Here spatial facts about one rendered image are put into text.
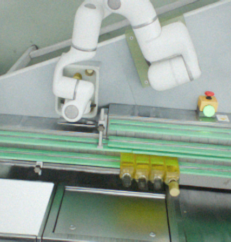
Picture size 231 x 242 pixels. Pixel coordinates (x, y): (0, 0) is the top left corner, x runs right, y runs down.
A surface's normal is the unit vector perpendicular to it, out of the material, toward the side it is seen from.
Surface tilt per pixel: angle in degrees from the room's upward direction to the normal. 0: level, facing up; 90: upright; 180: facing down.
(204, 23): 0
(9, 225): 90
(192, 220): 91
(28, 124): 90
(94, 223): 91
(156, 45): 10
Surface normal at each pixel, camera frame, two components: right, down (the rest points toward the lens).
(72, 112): -0.01, 0.17
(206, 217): 0.08, -0.90
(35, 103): -0.04, 0.42
